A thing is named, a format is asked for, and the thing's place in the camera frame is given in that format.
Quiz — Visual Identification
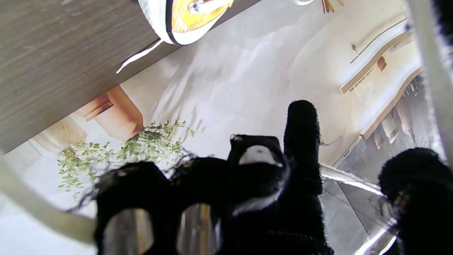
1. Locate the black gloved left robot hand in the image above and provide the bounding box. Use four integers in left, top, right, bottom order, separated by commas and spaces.
432, 0, 453, 46

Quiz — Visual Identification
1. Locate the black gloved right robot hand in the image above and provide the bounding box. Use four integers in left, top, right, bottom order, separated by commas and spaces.
94, 100, 453, 255

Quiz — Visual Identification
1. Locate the printed kitchen backdrop cloth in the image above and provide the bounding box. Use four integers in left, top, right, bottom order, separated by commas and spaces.
0, 0, 453, 255

